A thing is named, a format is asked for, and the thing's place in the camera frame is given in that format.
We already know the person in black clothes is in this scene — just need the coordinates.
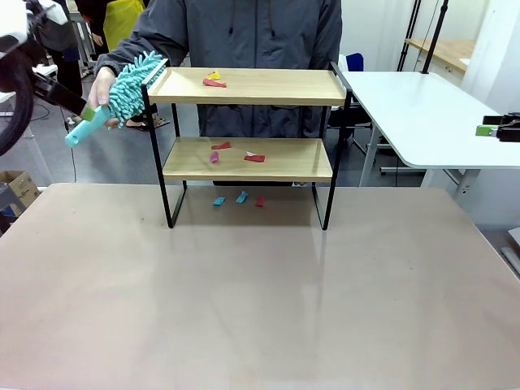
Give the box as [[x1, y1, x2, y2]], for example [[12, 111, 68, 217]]
[[76, 0, 110, 56]]

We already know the white floor base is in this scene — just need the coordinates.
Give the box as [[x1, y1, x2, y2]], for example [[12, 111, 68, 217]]
[[500, 226, 520, 282]]

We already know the light wooden table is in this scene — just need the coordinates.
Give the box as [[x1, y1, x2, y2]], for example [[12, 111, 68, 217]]
[[405, 38, 477, 75]]

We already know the black tripod stand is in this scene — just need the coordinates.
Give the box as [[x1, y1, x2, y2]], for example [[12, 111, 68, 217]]
[[421, 0, 451, 75], [396, 0, 423, 73]]

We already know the person in yellow apron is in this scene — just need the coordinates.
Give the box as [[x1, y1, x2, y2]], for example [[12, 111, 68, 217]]
[[103, 0, 170, 133]]

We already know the person's right forearm grey sleeve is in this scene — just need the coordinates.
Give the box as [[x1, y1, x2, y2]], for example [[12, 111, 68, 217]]
[[95, 34, 163, 78]]

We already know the two-tier wooden black-frame shelf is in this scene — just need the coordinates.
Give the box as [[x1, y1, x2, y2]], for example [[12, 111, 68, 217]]
[[140, 58, 353, 232]]

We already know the blue office chair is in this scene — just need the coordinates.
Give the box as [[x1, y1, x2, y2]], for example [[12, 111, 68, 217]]
[[327, 52, 374, 158]]

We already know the person in dark clothes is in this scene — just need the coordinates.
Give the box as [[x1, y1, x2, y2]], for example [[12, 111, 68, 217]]
[[38, 0, 85, 121]]

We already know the person in grey jacket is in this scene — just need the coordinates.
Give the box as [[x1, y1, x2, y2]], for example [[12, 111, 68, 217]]
[[95, 0, 345, 188]]

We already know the thin black floor cable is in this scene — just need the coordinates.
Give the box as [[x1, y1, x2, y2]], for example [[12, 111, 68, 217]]
[[63, 121, 79, 184]]

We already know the cardboard box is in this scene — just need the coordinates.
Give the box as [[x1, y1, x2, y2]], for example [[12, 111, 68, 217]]
[[0, 170, 41, 216]]

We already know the white side table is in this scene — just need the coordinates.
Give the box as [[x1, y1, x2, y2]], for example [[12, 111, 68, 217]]
[[339, 71, 520, 200]]

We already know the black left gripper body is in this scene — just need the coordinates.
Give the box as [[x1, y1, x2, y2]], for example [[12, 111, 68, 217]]
[[30, 71, 72, 107]]

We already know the person's right hand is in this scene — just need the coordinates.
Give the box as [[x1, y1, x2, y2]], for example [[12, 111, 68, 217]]
[[88, 67, 123, 131]]

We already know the teal microfibre duster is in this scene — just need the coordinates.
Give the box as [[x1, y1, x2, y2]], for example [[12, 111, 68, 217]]
[[64, 50, 168, 148]]

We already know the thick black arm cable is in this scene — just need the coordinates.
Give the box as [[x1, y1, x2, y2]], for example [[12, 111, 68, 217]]
[[0, 38, 36, 158]]

